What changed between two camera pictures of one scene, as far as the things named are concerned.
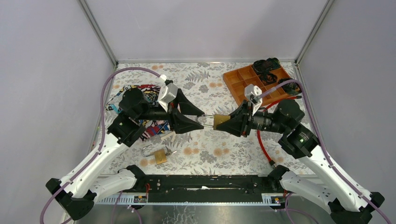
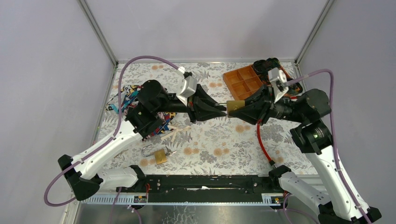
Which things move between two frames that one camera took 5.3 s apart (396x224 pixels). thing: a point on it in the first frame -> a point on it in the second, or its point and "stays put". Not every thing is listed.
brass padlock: x=218 y=119 -> x=231 y=105
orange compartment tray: x=236 y=80 stays put
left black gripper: x=172 y=113 -> x=193 y=105
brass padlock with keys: x=160 y=155 stays put
